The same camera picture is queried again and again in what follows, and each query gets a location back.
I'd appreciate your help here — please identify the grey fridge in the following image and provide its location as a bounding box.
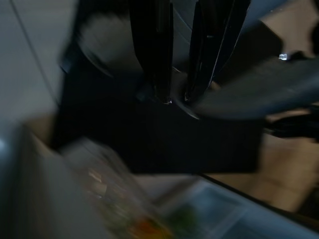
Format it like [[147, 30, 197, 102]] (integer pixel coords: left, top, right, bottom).
[[0, 119, 319, 239]]

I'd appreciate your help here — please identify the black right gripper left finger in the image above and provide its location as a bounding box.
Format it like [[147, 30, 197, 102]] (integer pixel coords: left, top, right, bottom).
[[128, 0, 174, 105]]

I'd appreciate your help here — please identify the black floor mat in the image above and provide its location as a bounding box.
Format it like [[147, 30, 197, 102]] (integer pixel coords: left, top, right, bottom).
[[49, 0, 265, 175]]

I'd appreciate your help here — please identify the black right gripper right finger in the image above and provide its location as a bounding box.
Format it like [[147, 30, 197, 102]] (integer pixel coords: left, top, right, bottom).
[[184, 0, 251, 103]]

